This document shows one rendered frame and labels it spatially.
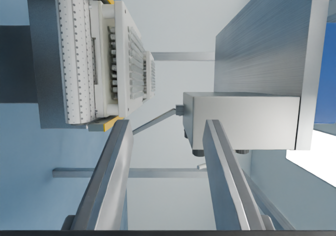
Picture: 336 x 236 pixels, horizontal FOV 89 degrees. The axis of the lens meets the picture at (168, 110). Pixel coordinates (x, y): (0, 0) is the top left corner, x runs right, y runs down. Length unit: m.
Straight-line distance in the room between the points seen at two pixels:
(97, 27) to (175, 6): 3.77
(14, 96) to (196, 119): 0.49
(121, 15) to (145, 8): 3.75
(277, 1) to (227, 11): 3.79
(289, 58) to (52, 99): 0.49
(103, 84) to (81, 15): 0.14
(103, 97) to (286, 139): 0.38
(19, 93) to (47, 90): 0.18
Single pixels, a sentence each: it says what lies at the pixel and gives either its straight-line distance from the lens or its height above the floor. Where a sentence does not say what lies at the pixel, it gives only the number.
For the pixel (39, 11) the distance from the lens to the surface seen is 0.46.
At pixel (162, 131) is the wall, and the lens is 3.91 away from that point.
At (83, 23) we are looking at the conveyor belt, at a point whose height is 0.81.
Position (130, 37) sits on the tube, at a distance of 0.44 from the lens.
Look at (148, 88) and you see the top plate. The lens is 0.90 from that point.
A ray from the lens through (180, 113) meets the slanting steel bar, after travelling 0.50.
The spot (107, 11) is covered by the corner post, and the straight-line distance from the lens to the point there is 0.43.
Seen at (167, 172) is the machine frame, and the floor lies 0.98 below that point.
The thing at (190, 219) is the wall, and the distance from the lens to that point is 4.94.
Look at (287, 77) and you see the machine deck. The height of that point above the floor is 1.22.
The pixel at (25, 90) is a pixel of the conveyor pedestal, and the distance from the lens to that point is 0.59.
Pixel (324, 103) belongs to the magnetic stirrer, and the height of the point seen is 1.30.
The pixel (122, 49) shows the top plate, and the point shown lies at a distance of 0.40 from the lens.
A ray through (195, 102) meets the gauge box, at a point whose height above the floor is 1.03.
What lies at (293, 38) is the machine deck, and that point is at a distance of 0.44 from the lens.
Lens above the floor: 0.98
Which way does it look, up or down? level
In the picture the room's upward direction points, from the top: 90 degrees clockwise
